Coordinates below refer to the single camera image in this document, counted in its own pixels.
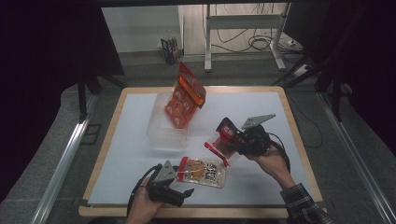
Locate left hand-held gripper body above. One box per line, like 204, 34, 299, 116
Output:
146, 160, 178, 203

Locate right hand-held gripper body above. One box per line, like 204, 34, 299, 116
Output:
237, 113, 276, 156

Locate black and red sauce packet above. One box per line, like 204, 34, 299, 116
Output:
204, 117, 248, 168

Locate food packet with red edge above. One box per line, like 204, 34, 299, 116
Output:
176, 156, 228, 189

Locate clear plastic container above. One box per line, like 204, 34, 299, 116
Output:
146, 91, 191, 151

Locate orange clear snack packet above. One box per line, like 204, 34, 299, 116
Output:
163, 61, 207, 129

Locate person's right hand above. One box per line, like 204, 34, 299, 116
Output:
246, 145, 295, 189

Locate person's left hand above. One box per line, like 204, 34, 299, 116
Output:
125, 185, 166, 224

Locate white power strip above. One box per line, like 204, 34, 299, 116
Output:
293, 63, 313, 77

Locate black stand legs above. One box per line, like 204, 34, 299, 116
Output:
77, 69, 127, 123
270, 52, 353, 122

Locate white metal stand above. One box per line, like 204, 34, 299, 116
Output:
203, 3, 292, 73

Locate blue carton box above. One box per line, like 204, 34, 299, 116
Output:
160, 35, 182, 65

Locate dark curtain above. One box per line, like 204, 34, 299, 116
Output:
0, 0, 125, 203
283, 0, 396, 157

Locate left hand-held gripper black cable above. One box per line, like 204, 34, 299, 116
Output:
126, 163, 163, 217

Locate hand-held gripper black cable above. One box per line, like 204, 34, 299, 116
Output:
126, 163, 163, 217
267, 133, 292, 174

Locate right hand-held gripper black cable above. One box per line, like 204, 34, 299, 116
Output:
267, 133, 292, 174

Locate thin black floor cable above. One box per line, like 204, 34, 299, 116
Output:
287, 92, 324, 149

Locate black cables on floor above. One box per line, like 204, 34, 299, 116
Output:
214, 3, 289, 54

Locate aluminium floor rail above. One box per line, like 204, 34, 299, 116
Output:
30, 92, 98, 224
317, 91, 396, 224

